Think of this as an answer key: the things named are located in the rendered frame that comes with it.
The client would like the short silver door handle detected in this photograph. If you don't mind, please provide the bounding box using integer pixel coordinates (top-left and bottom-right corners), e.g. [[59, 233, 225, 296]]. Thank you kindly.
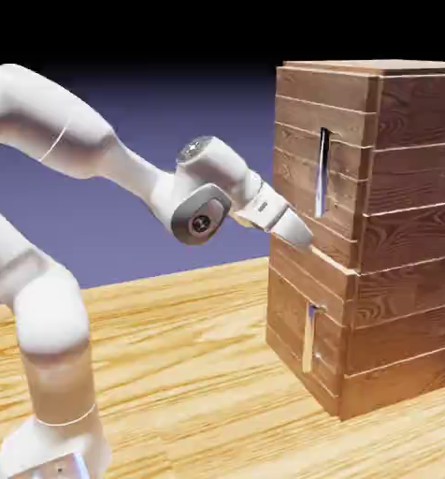
[[301, 303, 320, 374]]

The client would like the long silver door handle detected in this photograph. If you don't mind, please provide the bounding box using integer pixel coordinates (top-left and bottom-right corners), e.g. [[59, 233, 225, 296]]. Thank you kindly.
[[314, 127, 331, 219]]

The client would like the wooden cabinet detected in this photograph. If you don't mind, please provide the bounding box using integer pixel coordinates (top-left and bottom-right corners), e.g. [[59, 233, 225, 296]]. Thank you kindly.
[[265, 58, 445, 422]]

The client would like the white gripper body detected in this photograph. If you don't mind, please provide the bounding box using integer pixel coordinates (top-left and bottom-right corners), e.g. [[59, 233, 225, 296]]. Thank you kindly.
[[269, 207, 314, 249]]

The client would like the tall wooden cabinet door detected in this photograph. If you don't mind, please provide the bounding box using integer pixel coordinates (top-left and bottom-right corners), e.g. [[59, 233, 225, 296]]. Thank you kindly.
[[269, 65, 380, 271]]

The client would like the short wooden cabinet door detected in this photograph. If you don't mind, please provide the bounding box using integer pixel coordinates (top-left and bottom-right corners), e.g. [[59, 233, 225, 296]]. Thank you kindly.
[[265, 237, 358, 417]]

